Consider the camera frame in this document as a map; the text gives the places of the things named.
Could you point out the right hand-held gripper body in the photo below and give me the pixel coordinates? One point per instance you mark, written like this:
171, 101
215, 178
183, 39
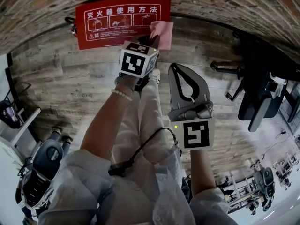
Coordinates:
197, 135

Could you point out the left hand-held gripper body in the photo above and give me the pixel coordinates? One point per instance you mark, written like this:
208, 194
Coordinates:
132, 63

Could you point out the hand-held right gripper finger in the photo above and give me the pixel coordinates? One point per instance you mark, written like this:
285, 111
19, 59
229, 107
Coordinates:
203, 90
173, 92

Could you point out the red fire extinguisher box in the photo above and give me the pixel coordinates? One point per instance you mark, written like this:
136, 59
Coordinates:
105, 41

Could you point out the pink cloth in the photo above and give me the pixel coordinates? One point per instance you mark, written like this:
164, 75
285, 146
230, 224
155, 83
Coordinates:
164, 34

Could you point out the person's left forearm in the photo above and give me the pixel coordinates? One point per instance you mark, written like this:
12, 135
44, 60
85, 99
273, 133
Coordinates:
103, 125

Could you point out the person's right forearm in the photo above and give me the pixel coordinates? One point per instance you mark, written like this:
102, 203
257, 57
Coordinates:
201, 172

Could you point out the red fire extinguisher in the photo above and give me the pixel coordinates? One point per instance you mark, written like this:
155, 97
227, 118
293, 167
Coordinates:
72, 28

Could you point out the person's right white shoe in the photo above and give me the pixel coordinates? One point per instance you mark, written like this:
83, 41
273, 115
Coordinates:
154, 75

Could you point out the beige trousers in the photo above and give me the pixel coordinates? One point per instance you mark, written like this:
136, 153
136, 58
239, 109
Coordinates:
150, 111

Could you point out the black office chair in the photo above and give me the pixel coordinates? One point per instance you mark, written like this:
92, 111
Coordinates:
257, 107

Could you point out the grey and black robot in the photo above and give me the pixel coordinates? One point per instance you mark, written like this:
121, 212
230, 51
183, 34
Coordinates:
266, 179

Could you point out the grey shirt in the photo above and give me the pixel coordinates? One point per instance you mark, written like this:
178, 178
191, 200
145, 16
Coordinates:
82, 184

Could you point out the white and black robot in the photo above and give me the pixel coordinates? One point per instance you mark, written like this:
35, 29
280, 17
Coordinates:
47, 158

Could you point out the white desk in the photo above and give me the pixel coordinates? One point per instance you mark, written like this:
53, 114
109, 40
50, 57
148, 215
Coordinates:
21, 128

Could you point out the black mesh chair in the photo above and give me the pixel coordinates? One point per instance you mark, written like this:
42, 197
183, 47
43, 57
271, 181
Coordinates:
9, 118

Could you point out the small white camera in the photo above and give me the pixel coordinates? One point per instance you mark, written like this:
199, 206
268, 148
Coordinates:
277, 78

